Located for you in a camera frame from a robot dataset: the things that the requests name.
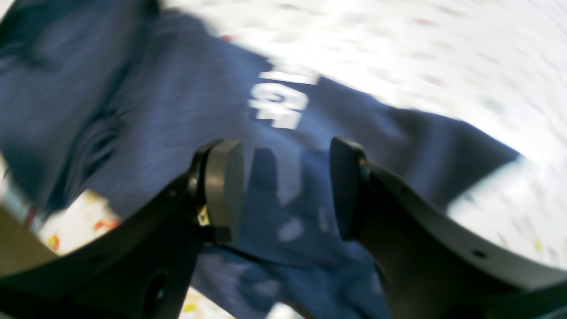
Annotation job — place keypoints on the blue-grey T-shirt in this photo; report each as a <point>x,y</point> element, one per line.
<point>148,155</point>

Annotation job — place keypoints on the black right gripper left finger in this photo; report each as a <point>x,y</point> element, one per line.
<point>143,268</point>

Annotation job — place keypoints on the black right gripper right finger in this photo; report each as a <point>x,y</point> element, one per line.
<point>429,266</point>

